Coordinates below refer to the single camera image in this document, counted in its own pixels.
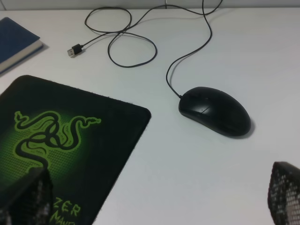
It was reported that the dark blue notebook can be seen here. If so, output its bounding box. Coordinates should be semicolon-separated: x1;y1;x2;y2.
0;17;44;73

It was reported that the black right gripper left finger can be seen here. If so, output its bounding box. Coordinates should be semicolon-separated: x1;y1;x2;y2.
0;167;53;225

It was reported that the black computer mouse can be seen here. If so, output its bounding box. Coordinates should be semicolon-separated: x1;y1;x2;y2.
179;87;251;137

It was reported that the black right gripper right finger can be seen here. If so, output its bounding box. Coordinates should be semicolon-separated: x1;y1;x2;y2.
268;162;300;225

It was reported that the black green Razer mouse pad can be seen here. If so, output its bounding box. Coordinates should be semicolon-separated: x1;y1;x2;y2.
0;75;151;225

